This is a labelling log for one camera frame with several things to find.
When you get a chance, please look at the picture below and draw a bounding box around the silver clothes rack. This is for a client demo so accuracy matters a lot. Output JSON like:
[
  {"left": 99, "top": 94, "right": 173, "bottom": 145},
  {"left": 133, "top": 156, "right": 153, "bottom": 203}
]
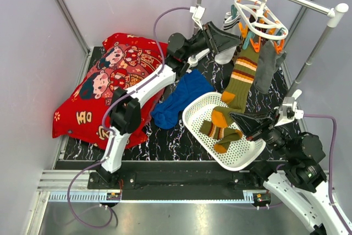
[{"left": 200, "top": 0, "right": 351, "bottom": 105}]

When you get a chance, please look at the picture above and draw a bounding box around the white black striped sock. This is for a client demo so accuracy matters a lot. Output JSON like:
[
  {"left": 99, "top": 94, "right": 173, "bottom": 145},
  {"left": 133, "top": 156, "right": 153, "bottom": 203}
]
[{"left": 214, "top": 12, "right": 240, "bottom": 65}]

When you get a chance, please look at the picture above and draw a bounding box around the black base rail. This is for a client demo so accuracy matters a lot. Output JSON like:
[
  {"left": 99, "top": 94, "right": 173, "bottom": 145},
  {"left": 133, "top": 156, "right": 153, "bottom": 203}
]
[{"left": 74, "top": 160, "right": 276, "bottom": 194}]

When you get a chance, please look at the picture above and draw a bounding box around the white perforated plastic basket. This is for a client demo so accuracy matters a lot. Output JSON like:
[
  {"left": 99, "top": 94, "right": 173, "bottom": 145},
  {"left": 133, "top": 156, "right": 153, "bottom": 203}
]
[{"left": 182, "top": 92, "right": 266, "bottom": 171}]

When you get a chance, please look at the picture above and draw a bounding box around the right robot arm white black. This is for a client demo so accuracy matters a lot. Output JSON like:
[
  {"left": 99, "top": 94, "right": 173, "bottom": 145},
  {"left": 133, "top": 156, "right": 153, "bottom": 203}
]
[{"left": 230, "top": 107, "right": 351, "bottom": 234}]

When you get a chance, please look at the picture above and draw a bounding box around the white round clip hanger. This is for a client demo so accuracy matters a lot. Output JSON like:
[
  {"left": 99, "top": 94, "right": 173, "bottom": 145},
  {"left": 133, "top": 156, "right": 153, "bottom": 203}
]
[{"left": 234, "top": 0, "right": 288, "bottom": 54}]

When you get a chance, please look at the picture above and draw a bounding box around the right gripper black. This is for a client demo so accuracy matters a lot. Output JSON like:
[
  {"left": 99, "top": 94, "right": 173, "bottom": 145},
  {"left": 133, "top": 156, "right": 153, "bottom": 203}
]
[{"left": 228, "top": 106, "right": 295, "bottom": 161}]

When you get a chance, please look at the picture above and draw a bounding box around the red cartoon print pillow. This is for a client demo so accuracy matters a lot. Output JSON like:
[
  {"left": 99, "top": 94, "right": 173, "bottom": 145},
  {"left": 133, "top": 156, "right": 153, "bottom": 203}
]
[{"left": 52, "top": 32, "right": 167, "bottom": 150}]

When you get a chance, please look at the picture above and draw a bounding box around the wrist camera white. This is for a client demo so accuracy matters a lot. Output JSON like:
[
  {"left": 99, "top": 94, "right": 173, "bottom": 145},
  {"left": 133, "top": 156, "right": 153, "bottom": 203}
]
[
  {"left": 189, "top": 6, "right": 206, "bottom": 30},
  {"left": 274, "top": 97, "right": 304, "bottom": 127}
]

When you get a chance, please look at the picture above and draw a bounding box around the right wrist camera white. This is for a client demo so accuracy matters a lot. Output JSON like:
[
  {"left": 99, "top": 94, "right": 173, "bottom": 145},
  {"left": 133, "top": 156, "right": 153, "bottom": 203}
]
[{"left": 274, "top": 97, "right": 304, "bottom": 127}]

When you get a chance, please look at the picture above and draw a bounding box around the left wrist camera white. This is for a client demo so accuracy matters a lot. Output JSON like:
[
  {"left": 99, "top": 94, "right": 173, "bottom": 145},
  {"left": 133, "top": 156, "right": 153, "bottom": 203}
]
[{"left": 189, "top": 6, "right": 206, "bottom": 30}]

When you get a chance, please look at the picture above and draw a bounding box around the green striped sock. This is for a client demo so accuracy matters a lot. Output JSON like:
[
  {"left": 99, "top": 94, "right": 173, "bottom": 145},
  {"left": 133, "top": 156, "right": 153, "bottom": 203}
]
[
  {"left": 211, "top": 45, "right": 259, "bottom": 128},
  {"left": 200, "top": 121, "right": 243, "bottom": 154}
]

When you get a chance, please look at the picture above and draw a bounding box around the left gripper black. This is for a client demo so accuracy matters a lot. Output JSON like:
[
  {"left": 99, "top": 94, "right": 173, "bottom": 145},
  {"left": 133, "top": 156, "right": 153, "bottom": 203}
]
[{"left": 181, "top": 21, "right": 241, "bottom": 60}]

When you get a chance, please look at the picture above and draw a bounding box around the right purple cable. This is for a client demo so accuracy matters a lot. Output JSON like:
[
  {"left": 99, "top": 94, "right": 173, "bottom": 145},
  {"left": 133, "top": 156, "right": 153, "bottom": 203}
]
[{"left": 302, "top": 113, "right": 352, "bottom": 227}]

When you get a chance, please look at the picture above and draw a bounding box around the blue towel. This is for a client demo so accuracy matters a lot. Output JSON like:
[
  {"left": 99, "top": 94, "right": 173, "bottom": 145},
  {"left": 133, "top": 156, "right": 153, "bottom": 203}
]
[{"left": 151, "top": 69, "right": 214, "bottom": 129}]

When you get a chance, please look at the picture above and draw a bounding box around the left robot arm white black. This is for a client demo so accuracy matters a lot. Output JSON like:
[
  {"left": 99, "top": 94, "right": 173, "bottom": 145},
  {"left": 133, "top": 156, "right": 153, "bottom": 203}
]
[{"left": 96, "top": 21, "right": 240, "bottom": 189}]

